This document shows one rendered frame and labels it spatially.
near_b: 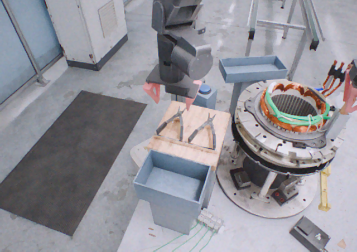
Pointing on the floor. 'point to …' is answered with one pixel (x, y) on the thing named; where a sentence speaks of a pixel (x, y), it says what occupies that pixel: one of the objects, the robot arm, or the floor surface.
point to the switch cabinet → (87, 22)
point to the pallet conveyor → (309, 34)
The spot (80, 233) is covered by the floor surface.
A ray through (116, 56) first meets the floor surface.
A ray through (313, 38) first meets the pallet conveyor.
